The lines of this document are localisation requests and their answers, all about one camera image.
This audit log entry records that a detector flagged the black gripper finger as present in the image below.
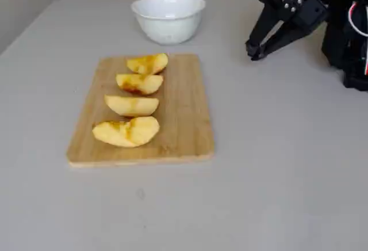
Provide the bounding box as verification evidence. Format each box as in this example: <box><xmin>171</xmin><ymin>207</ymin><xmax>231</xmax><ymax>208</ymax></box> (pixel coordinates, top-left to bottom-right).
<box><xmin>251</xmin><ymin>22</ymin><xmax>308</xmax><ymax>61</ymax></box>
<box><xmin>246</xmin><ymin>0</ymin><xmax>286</xmax><ymax>54</ymax></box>

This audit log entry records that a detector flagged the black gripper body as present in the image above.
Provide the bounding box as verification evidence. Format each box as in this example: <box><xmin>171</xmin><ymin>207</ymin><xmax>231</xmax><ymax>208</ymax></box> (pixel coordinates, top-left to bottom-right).
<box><xmin>269</xmin><ymin>0</ymin><xmax>330</xmax><ymax>36</ymax></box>

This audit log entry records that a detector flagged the plain pale apple slice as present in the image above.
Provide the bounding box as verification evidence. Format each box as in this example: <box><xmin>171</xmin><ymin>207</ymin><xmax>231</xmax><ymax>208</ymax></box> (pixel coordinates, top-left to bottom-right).
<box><xmin>103</xmin><ymin>94</ymin><xmax>160</xmax><ymax>117</ymax></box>

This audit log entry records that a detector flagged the white ceramic bowl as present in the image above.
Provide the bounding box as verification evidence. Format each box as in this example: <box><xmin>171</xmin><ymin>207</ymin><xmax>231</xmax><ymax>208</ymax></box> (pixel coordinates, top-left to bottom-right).
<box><xmin>131</xmin><ymin>0</ymin><xmax>206</xmax><ymax>45</ymax></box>

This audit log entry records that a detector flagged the wooden cutting board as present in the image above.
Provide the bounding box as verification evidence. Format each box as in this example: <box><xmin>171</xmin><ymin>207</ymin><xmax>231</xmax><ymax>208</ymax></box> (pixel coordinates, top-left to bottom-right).
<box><xmin>66</xmin><ymin>52</ymin><xmax>215</xmax><ymax>168</ymax></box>

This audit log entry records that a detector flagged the small browned apple slice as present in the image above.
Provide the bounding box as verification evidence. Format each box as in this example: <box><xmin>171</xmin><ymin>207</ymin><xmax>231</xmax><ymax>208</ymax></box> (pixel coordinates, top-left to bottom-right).
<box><xmin>125</xmin><ymin>52</ymin><xmax>169</xmax><ymax>75</ymax></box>

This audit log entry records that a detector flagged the brown-cored apple slice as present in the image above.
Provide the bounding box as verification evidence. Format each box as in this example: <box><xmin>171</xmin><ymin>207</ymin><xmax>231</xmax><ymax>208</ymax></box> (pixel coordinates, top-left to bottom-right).
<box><xmin>115</xmin><ymin>73</ymin><xmax>164</xmax><ymax>96</ymax></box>

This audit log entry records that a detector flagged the large notched apple slice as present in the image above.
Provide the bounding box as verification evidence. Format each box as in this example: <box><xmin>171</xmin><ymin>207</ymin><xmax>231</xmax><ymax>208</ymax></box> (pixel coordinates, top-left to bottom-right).
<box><xmin>91</xmin><ymin>116</ymin><xmax>160</xmax><ymax>149</ymax></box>

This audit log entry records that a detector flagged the red white servo wire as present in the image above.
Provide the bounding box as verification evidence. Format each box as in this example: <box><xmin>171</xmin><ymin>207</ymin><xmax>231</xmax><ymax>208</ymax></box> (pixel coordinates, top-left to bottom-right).
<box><xmin>347</xmin><ymin>0</ymin><xmax>368</xmax><ymax>75</ymax></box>

